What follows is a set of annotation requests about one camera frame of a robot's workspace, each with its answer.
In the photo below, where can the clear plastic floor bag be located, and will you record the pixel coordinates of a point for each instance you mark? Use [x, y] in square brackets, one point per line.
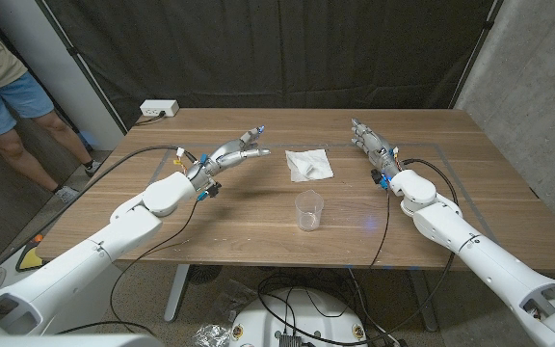
[231, 301]

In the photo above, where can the clear plastic measuring cup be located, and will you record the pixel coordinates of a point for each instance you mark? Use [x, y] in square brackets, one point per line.
[309, 217]

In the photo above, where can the black backdrop stand pole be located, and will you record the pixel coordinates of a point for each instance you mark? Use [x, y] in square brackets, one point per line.
[487, 24]
[71, 50]

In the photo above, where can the white tissue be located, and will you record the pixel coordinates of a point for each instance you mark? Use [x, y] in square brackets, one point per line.
[313, 161]

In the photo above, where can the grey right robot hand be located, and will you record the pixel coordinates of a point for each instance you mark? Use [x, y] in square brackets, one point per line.
[378, 152]

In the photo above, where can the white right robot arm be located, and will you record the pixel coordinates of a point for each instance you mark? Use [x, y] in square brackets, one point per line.
[475, 255]

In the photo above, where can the black round fan grille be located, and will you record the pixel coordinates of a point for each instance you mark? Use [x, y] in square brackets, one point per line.
[203, 274]

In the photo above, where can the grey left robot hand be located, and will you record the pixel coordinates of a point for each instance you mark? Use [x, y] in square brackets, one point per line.
[224, 159]

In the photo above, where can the crumpled silver foil bag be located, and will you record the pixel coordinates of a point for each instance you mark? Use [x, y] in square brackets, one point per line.
[210, 336]

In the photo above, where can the white power strip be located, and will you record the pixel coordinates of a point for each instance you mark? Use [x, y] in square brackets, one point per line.
[159, 108]

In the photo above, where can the yellow black floor mat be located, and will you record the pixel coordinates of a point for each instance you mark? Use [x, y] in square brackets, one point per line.
[29, 260]

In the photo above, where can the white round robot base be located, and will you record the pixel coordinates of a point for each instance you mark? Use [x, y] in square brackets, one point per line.
[263, 328]

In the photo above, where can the black backdrop curtain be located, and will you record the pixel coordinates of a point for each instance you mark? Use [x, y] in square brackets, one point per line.
[277, 53]

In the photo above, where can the grey table leg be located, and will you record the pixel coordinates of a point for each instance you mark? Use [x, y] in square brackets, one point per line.
[422, 299]

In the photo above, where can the white table leg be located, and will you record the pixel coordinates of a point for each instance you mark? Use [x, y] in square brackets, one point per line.
[178, 289]

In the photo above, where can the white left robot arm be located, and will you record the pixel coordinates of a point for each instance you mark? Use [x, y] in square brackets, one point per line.
[89, 260]

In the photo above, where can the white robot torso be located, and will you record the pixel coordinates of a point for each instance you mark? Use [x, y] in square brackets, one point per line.
[65, 341]

